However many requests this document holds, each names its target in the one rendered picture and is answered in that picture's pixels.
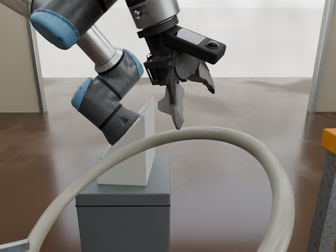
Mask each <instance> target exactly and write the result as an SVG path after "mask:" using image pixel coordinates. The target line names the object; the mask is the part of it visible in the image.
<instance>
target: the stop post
mask: <svg viewBox="0 0 336 252"><path fill-rule="evenodd" d="M321 145H322V146H323V147H325V148H326V149H327V150H326V155H325V160H324V165H323V170H322V175H321V180H320V185H319V190H318V195H317V200H316V206H315V211H314V216H313V221H312V226H311V231H310V236H309V241H308V246H307V251H306V252H333V250H334V246H335V241H336V128H325V129H324V130H323V134H322V139H321Z"/></svg>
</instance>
